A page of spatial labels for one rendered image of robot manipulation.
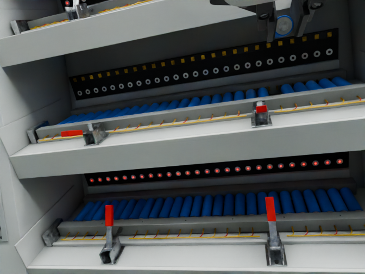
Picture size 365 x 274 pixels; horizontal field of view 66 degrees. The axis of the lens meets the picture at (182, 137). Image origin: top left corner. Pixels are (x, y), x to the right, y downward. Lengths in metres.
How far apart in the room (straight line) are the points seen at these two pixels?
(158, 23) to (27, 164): 0.33
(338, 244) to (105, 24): 0.48
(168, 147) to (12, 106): 0.31
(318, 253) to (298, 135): 0.18
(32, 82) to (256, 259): 0.52
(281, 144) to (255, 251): 0.17
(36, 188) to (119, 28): 0.34
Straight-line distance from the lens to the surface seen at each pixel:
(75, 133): 0.44
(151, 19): 0.45
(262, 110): 0.34
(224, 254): 0.48
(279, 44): 0.57
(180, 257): 0.49
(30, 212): 0.61
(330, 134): 0.42
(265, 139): 0.41
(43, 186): 0.63
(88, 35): 0.49
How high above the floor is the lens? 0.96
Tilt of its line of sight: 3 degrees down
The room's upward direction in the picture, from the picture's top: 7 degrees counter-clockwise
